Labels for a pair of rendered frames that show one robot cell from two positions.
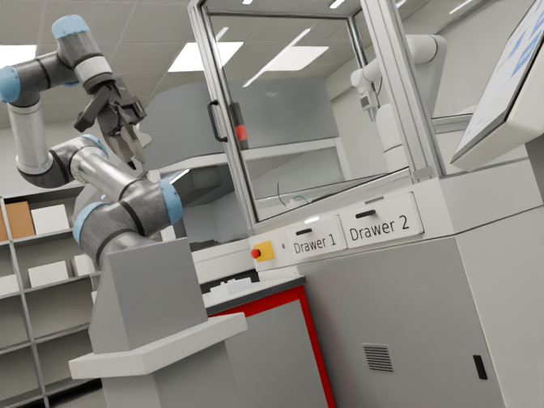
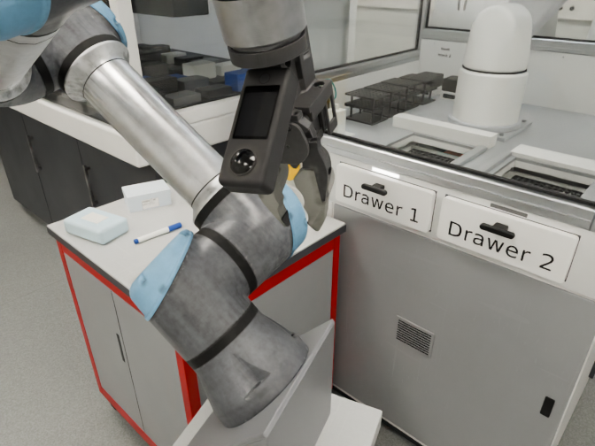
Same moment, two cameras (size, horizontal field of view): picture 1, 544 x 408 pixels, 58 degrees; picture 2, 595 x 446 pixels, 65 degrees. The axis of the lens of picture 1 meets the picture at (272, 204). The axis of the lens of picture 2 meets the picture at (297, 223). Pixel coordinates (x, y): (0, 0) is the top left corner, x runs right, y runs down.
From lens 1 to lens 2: 92 cm
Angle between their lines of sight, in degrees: 37
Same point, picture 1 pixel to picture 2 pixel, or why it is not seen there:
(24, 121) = (19, 50)
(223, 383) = not seen: outside the picture
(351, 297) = (406, 274)
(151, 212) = (273, 263)
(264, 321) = (297, 281)
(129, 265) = (283, 426)
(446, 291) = (552, 339)
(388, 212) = (528, 239)
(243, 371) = not seen: hidden behind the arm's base
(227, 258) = (205, 126)
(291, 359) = (312, 313)
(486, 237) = not seen: outside the picture
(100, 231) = (204, 322)
